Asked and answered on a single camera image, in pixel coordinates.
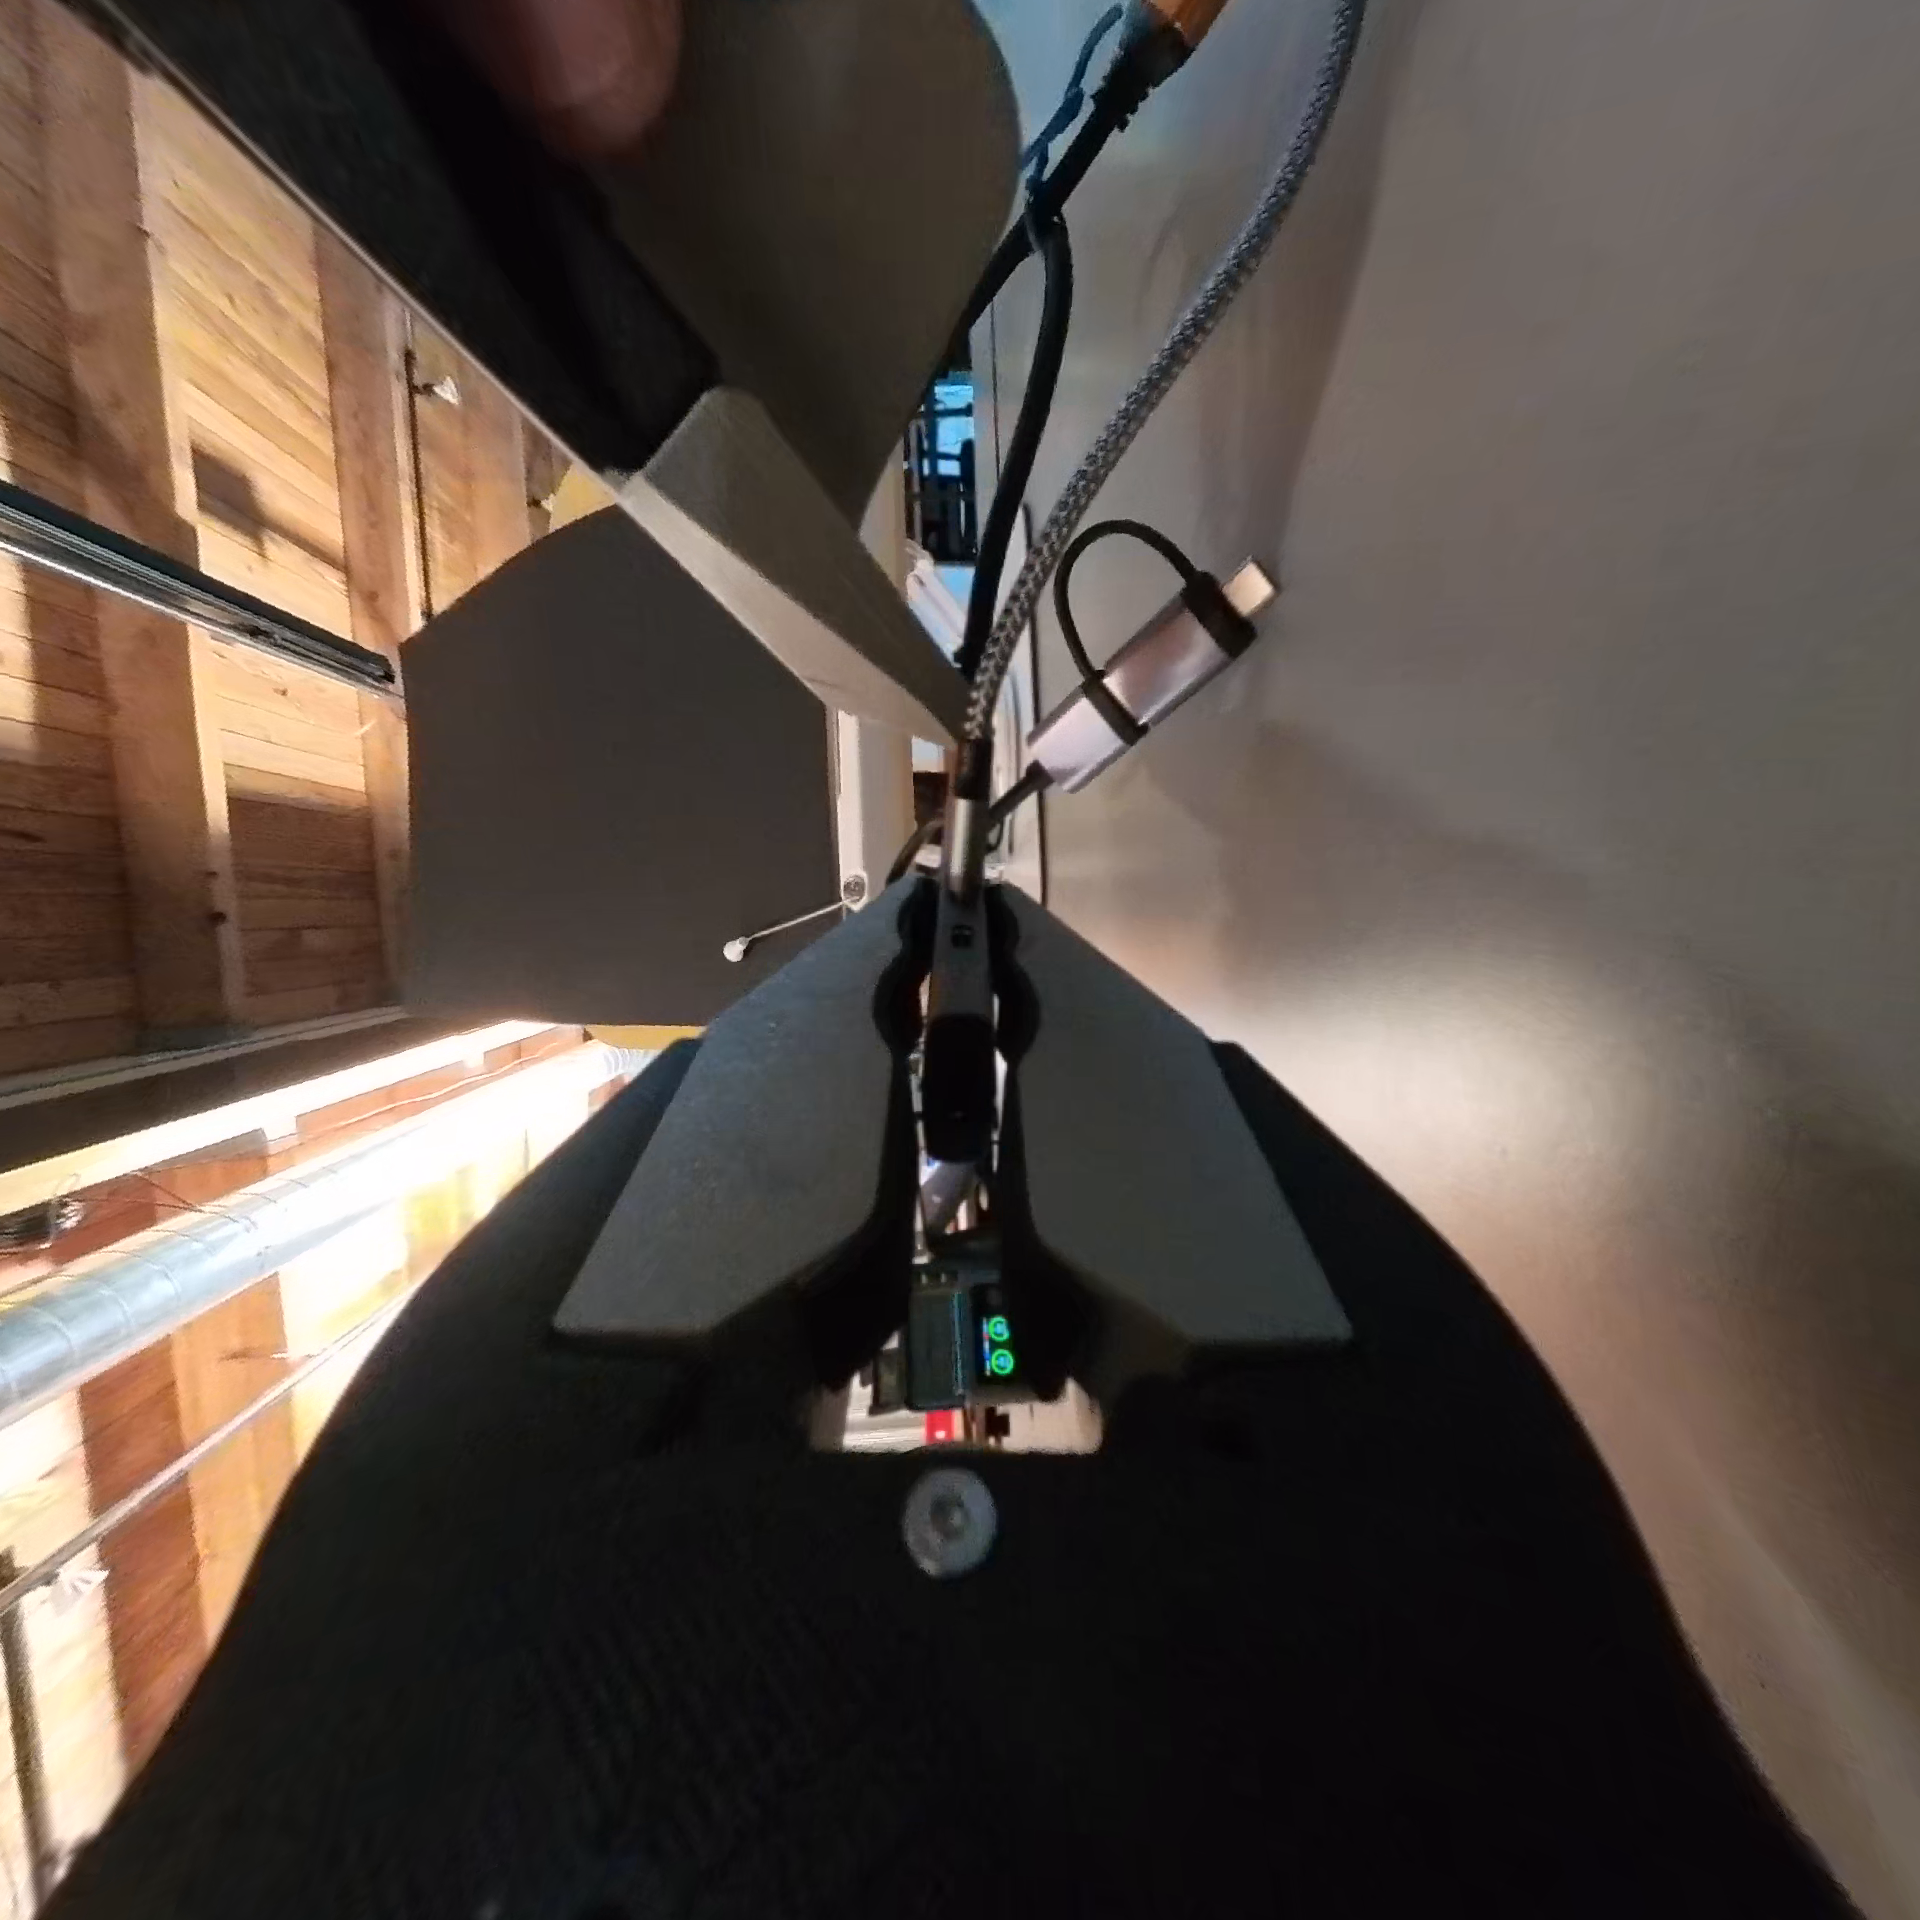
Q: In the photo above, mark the silver ventilation duct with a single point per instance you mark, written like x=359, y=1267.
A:
x=149, y=1306

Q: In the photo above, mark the black ceiling track rail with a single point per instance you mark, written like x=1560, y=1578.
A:
x=181, y=580

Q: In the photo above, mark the person's right hand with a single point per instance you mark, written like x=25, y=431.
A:
x=592, y=68

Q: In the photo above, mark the black smartwatch green display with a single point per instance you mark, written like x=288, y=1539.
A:
x=960, y=1337

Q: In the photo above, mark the grey usb hub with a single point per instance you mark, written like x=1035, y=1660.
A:
x=960, y=1050

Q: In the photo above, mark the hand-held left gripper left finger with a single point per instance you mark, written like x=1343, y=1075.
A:
x=735, y=1186

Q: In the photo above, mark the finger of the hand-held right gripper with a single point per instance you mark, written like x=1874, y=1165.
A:
x=840, y=226

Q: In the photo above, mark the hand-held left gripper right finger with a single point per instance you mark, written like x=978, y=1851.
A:
x=1171, y=1186

